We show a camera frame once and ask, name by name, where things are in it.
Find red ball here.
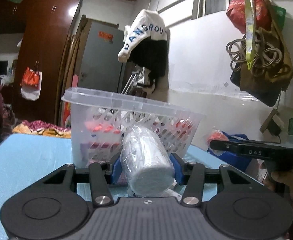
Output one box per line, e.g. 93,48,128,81
207,129,229,146

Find clear white roll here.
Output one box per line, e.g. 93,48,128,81
120,125,175,197

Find blue fabric bag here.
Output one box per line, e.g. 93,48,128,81
207,131,262,172

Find purple plastic packet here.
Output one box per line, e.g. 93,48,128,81
80,142,120,166

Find brown hanging bag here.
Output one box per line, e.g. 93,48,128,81
226,0,293,107

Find red and white packet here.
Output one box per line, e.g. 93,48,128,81
84,121,120,134

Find translucent white plastic basket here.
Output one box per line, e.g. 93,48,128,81
61,87,204,168

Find orange white hanging bag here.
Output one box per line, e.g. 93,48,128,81
20,61,42,101

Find black hanging garment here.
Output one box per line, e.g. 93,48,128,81
128,37,168,94

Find red hanging plastic bag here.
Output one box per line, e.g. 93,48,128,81
226,0,273,35

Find grey metal door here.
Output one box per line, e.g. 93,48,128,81
78,19,124,93

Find white hanging shirt blue letters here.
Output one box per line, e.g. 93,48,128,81
118,9,167,63

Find dark red wooden wardrobe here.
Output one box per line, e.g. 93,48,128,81
0,0,82,124

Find wall power adapter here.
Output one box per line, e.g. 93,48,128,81
259,109,284,137

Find coiled grey cable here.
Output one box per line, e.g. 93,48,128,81
226,29,284,77

